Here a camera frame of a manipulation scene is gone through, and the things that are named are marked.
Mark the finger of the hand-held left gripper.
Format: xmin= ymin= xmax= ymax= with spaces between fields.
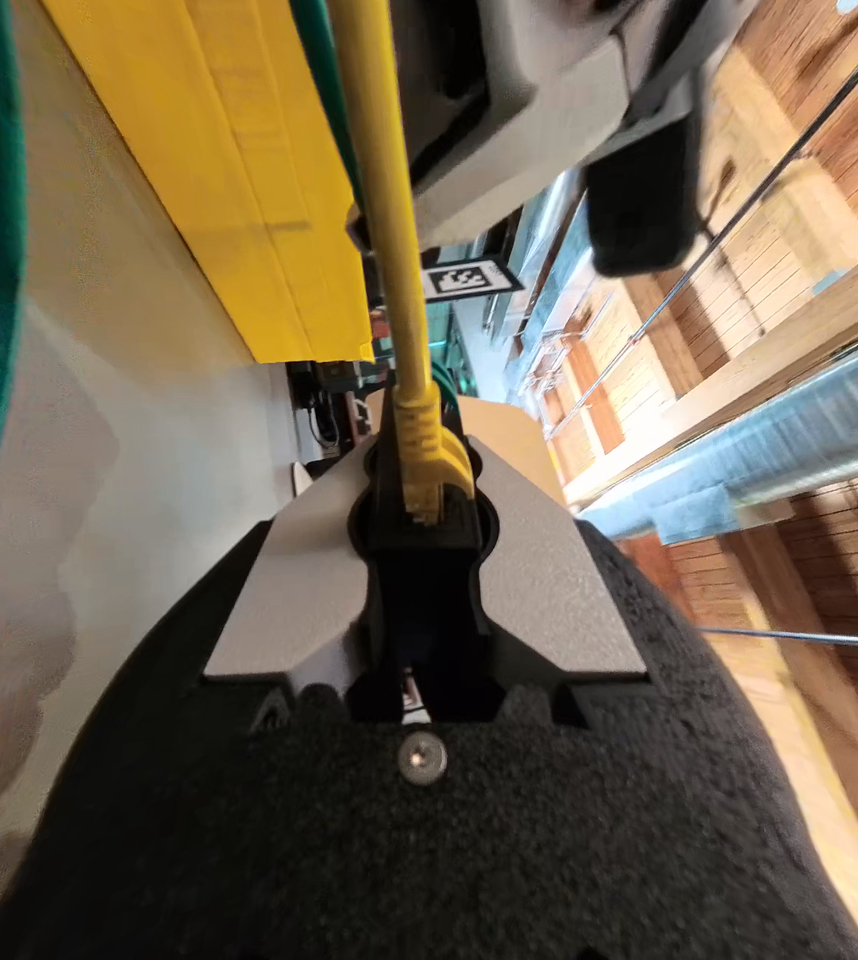
xmin=395 ymin=0 xmax=631 ymax=243

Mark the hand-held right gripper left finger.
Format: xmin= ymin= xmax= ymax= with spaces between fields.
xmin=204 ymin=435 xmax=377 ymax=699

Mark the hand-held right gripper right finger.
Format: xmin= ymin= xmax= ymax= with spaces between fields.
xmin=470 ymin=435 xmax=649 ymax=702

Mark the black network switch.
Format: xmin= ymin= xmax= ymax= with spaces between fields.
xmin=363 ymin=390 xmax=490 ymax=721

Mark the yellow ethernet cable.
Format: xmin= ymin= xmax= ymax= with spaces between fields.
xmin=0 ymin=0 xmax=476 ymax=901

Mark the yellow plastic bin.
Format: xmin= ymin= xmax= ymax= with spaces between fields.
xmin=42 ymin=0 xmax=375 ymax=366

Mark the printed tag sign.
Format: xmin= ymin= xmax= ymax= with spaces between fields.
xmin=421 ymin=258 xmax=525 ymax=303

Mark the silver air duct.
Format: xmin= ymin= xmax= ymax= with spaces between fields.
xmin=577 ymin=330 xmax=858 ymax=546

